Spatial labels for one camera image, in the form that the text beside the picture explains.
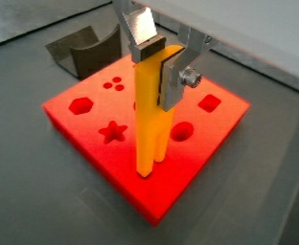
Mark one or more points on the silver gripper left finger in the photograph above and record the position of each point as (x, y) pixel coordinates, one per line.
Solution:
(138, 23)

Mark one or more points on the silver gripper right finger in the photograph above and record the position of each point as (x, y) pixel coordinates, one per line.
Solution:
(179, 74)

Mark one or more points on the yellow square-circle peg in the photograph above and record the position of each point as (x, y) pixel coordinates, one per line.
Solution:
(153, 122)

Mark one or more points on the black curved holder stand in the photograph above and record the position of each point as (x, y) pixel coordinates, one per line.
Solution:
(83, 54)

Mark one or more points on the red shape-sorting block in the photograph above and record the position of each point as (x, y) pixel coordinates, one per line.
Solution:
(94, 114)

